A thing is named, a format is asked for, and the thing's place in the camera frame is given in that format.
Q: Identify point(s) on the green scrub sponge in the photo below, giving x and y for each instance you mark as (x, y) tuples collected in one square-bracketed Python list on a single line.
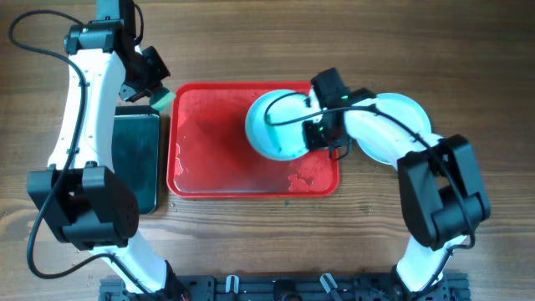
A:
[(161, 99)]

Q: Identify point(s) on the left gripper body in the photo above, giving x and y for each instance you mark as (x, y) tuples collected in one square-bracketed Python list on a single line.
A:
[(145, 73)]

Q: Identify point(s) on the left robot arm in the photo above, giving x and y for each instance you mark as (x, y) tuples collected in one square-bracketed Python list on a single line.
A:
[(78, 195)]

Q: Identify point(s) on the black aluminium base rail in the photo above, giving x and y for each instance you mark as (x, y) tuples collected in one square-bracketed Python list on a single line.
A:
[(361, 287)]

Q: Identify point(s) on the black water tray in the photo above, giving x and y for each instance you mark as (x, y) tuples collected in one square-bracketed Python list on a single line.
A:
[(136, 144)]

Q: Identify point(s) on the mint plate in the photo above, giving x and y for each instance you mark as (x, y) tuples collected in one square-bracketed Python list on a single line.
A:
[(274, 123)]

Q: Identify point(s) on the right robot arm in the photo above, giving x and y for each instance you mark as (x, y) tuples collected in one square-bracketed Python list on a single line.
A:
[(442, 195)]

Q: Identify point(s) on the white plate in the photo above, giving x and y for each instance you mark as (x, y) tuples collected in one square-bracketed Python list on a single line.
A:
[(422, 120)]

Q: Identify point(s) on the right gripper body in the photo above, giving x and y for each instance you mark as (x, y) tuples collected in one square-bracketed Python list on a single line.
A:
[(320, 135)]

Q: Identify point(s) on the red plastic tray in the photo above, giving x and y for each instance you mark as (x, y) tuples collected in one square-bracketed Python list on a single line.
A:
[(209, 155)]

